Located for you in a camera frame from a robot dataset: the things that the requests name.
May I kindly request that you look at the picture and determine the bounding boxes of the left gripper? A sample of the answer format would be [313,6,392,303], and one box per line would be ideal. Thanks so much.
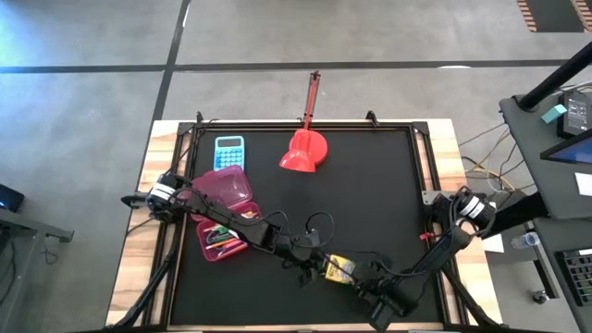
[275,227,335,289]

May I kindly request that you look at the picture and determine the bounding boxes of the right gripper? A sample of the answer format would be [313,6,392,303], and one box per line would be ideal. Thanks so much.
[355,259,420,333]

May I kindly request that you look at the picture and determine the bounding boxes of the yellow green crayon box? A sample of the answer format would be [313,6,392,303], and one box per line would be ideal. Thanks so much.
[323,253,358,285]

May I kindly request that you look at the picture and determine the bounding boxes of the pink plastic pencil box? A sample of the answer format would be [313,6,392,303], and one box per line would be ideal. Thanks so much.
[187,165,264,264]

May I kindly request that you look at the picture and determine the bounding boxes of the black table mat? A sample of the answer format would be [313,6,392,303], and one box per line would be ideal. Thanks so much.
[168,128,443,325]

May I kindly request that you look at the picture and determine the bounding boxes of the red desk lamp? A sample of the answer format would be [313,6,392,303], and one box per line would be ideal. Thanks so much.
[278,128,329,174]

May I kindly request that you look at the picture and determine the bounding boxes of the white paper sheet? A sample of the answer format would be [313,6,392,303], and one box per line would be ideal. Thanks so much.
[574,171,592,198]
[481,233,506,254]

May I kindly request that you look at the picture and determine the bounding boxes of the teal calculator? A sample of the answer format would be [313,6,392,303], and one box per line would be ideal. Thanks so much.
[213,135,247,171]

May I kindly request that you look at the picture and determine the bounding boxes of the clear water bottle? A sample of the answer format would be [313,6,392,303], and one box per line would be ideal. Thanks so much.
[510,231,541,251]

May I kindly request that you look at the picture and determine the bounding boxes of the black desk crossbar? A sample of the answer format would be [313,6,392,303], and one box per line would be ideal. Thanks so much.
[489,191,550,238]

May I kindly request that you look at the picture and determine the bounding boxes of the black keyboard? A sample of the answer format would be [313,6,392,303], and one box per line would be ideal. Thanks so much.
[553,248,592,308]

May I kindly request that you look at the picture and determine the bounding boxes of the grey side desk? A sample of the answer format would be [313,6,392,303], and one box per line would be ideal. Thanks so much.
[498,90,592,333]

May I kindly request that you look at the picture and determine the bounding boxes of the black flat screen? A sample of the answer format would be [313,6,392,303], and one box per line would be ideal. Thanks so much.
[539,138,592,167]

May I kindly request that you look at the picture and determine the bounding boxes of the teal block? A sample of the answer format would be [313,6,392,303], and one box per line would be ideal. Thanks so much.
[541,104,569,125]

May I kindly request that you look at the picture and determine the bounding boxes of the black power adapter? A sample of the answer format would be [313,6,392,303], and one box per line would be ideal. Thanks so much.
[556,90,592,140]

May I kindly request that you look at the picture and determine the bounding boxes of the grey metal desk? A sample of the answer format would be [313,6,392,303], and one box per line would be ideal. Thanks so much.
[0,206,75,333]

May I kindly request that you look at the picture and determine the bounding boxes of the black round pole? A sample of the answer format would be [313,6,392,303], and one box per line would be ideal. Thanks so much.
[516,41,592,113]

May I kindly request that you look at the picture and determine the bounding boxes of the dark electronic device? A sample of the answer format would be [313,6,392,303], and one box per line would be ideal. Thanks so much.
[0,183,26,214]

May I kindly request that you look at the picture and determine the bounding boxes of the black floor mat striped edges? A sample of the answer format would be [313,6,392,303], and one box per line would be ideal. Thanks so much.
[516,0,592,34]

